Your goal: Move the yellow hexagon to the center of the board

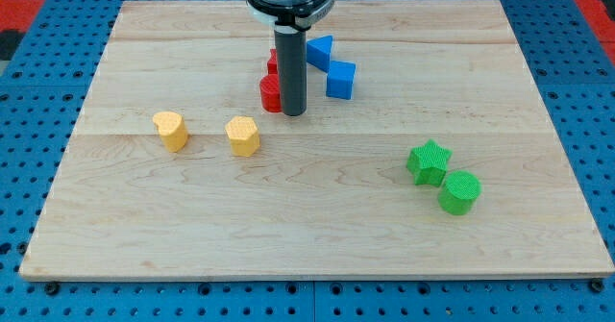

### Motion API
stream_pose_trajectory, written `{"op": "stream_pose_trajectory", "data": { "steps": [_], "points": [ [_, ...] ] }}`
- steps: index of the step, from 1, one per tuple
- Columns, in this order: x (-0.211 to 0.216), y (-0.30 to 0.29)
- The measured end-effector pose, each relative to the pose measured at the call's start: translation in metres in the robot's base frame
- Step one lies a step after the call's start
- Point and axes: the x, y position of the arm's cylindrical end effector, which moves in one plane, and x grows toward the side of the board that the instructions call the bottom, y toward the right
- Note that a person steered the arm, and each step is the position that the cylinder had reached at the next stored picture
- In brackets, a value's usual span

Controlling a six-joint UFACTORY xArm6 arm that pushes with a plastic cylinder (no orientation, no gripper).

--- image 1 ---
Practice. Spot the yellow heart block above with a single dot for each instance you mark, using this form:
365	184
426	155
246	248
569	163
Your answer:
171	129

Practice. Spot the red cylinder block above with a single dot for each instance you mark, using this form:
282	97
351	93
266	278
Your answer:
270	93

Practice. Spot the green cylinder block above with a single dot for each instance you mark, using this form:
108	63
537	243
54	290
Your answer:
459	193

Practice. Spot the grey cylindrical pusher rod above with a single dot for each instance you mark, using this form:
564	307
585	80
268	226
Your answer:
291	50

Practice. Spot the green star block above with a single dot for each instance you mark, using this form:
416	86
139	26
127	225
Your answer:
428	164

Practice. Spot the blue cube block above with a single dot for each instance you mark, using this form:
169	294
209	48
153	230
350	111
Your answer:
340	80

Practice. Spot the wooden board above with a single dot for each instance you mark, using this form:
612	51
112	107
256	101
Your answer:
327	195

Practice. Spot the blue triangle block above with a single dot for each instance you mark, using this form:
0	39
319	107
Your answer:
319	52

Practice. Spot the yellow hexagon block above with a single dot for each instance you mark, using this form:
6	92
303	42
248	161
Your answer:
243	135

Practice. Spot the red block behind rod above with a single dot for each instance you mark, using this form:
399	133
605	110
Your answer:
272	63

